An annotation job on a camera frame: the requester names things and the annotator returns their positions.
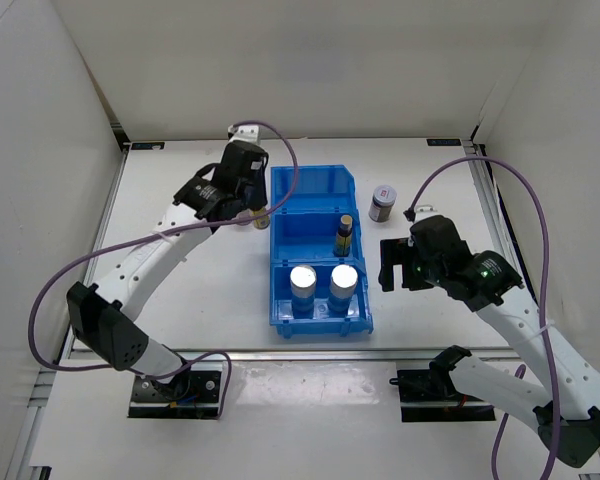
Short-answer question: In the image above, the aluminium frame rail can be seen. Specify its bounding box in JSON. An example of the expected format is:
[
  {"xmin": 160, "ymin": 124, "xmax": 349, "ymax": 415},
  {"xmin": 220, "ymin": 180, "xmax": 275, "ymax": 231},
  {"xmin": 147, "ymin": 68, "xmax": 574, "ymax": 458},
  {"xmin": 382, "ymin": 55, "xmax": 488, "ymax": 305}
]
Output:
[
  {"xmin": 29, "ymin": 347, "xmax": 536, "ymax": 401},
  {"xmin": 52, "ymin": 119, "xmax": 131, "ymax": 361},
  {"xmin": 461, "ymin": 140, "xmax": 538, "ymax": 315}
]

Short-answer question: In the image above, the left blue corner label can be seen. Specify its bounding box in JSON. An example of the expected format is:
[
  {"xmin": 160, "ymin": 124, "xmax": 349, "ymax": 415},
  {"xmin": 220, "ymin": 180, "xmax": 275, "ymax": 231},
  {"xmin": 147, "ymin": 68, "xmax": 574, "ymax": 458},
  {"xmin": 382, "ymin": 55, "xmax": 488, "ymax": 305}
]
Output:
[{"xmin": 130, "ymin": 142, "xmax": 165, "ymax": 151}]

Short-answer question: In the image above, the left aluminium frame rail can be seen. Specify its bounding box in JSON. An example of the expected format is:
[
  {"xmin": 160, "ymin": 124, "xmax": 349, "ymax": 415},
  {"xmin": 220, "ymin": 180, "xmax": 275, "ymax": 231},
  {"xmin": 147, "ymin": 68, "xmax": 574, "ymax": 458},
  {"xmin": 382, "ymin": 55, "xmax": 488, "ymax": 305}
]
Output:
[{"xmin": 52, "ymin": 119, "xmax": 131, "ymax": 361}]

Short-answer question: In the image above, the blue corner label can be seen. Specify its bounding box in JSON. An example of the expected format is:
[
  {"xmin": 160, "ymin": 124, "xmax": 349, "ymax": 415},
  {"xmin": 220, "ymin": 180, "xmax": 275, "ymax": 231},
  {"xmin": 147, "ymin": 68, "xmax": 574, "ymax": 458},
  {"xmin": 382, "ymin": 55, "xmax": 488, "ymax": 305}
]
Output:
[
  {"xmin": 426, "ymin": 138, "xmax": 462, "ymax": 147},
  {"xmin": 130, "ymin": 142, "xmax": 165, "ymax": 151}
]

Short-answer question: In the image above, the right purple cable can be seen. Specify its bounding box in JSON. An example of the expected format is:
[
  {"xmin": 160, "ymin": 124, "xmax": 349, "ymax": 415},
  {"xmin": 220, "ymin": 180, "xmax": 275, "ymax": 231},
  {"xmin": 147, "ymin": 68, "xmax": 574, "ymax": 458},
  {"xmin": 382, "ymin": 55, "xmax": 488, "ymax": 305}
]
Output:
[{"xmin": 402, "ymin": 157, "xmax": 564, "ymax": 480}]

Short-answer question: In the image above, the right dark sauce jar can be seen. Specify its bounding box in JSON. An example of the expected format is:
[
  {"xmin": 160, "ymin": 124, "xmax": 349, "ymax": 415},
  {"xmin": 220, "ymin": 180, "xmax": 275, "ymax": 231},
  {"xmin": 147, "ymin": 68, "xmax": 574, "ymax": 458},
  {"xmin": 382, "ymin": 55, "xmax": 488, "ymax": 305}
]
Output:
[{"xmin": 369, "ymin": 185, "xmax": 397, "ymax": 223}]

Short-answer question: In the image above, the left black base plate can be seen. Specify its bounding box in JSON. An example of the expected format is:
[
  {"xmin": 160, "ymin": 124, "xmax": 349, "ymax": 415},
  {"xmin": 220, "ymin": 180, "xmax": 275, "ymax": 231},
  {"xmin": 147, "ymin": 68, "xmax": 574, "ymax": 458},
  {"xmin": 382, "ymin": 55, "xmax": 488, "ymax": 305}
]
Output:
[{"xmin": 127, "ymin": 362, "xmax": 225, "ymax": 420}]

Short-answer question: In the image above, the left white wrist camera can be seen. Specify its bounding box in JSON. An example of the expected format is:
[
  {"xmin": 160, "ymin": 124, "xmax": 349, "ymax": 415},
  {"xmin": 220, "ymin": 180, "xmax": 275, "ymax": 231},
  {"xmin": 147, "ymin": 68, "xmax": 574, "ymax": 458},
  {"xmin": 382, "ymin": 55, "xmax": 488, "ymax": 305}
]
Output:
[{"xmin": 228, "ymin": 124, "xmax": 260, "ymax": 145}]

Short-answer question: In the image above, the purple cable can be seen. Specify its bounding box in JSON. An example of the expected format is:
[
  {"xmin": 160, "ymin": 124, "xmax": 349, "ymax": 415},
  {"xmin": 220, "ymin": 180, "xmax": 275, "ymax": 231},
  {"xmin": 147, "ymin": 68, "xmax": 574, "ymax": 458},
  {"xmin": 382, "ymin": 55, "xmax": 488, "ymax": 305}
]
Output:
[
  {"xmin": 402, "ymin": 157, "xmax": 564, "ymax": 480},
  {"xmin": 28, "ymin": 119, "xmax": 301, "ymax": 419}
]

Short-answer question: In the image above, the front aluminium frame rail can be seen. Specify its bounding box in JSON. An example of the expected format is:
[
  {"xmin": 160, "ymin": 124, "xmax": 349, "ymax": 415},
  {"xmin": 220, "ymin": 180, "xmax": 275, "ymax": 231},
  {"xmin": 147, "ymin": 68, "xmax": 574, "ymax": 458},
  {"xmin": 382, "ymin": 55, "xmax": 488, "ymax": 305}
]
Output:
[{"xmin": 29, "ymin": 347, "xmax": 536, "ymax": 401}]

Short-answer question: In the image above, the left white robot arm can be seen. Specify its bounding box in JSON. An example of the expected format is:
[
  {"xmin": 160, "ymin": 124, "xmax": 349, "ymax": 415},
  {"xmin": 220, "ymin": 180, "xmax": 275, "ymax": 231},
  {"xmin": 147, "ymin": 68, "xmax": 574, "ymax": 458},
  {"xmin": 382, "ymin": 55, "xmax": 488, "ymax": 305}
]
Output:
[{"xmin": 67, "ymin": 135, "xmax": 268, "ymax": 400}]

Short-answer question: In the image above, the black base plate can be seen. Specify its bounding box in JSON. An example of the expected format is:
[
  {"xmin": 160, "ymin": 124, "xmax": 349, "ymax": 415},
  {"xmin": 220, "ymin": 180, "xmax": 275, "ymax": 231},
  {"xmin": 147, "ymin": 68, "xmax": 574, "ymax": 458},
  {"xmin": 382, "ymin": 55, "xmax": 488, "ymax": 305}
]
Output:
[
  {"xmin": 389, "ymin": 369, "xmax": 496, "ymax": 423},
  {"xmin": 127, "ymin": 362, "xmax": 225, "ymax": 420}
]

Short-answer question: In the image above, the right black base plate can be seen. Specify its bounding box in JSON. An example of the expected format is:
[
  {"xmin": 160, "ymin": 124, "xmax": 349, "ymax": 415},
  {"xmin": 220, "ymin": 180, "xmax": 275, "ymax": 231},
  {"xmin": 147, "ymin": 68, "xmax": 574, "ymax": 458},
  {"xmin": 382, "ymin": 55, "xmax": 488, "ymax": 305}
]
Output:
[{"xmin": 389, "ymin": 369, "xmax": 496, "ymax": 423}]

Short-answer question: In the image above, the silver-lid shaker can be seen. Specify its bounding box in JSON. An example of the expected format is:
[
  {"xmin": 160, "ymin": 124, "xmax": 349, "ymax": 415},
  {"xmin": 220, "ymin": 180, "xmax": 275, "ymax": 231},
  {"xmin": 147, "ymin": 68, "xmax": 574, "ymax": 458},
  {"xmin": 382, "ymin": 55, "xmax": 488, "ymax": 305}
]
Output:
[
  {"xmin": 328, "ymin": 264, "xmax": 358, "ymax": 313},
  {"xmin": 290, "ymin": 264, "xmax": 317, "ymax": 318}
]

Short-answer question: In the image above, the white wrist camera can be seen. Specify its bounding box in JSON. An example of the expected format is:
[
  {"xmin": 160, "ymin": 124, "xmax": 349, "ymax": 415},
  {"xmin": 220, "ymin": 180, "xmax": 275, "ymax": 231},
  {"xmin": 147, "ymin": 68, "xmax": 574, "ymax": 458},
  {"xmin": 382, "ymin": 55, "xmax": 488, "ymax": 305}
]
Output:
[
  {"xmin": 228, "ymin": 124, "xmax": 260, "ymax": 145},
  {"xmin": 403, "ymin": 204, "xmax": 439, "ymax": 223}
]

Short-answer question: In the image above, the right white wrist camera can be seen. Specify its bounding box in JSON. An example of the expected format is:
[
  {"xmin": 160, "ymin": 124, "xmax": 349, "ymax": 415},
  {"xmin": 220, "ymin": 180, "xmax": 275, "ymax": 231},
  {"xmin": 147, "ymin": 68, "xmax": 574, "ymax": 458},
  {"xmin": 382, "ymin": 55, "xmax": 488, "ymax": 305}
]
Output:
[{"xmin": 403, "ymin": 204, "xmax": 439, "ymax": 223}]

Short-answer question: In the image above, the right aluminium frame rail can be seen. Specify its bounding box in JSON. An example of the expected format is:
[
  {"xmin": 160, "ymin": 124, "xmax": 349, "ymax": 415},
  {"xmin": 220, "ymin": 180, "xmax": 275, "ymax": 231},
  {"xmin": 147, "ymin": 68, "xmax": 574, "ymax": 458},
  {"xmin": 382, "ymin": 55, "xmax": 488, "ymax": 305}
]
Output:
[{"xmin": 461, "ymin": 140, "xmax": 538, "ymax": 315}]

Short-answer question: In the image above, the right blue corner label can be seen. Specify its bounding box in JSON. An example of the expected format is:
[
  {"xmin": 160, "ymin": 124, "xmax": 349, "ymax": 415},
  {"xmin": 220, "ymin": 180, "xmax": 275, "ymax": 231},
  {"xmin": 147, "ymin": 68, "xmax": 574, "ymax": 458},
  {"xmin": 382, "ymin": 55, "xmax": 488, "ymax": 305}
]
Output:
[{"xmin": 426, "ymin": 138, "xmax": 462, "ymax": 147}]

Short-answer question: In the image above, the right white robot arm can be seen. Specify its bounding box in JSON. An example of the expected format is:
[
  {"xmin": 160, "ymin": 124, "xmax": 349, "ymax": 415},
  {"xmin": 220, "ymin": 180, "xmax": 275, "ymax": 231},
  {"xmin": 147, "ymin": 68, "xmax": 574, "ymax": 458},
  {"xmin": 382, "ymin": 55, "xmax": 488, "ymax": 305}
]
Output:
[{"xmin": 379, "ymin": 215, "xmax": 600, "ymax": 468}]

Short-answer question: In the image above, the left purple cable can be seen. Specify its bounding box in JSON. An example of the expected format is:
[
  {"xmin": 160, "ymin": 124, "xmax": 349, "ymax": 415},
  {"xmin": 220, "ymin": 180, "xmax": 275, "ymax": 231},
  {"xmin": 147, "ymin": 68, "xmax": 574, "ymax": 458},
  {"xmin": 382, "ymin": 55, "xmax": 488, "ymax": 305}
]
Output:
[{"xmin": 28, "ymin": 119, "xmax": 301, "ymax": 419}]

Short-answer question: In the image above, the blue three-compartment plastic bin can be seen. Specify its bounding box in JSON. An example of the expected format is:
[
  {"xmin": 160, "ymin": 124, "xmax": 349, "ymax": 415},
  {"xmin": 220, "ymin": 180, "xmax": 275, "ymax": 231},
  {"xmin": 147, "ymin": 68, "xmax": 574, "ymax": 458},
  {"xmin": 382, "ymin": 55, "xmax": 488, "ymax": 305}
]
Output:
[{"xmin": 269, "ymin": 165, "xmax": 373, "ymax": 339}]

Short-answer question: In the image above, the yellow-label small bottle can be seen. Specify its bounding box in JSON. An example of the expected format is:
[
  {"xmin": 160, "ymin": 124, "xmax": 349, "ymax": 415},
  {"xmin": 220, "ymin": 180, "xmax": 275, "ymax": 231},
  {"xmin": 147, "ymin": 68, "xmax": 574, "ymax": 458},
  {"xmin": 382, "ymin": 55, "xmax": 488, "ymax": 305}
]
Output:
[
  {"xmin": 333, "ymin": 215, "xmax": 354, "ymax": 257},
  {"xmin": 250, "ymin": 207, "xmax": 270, "ymax": 230}
]

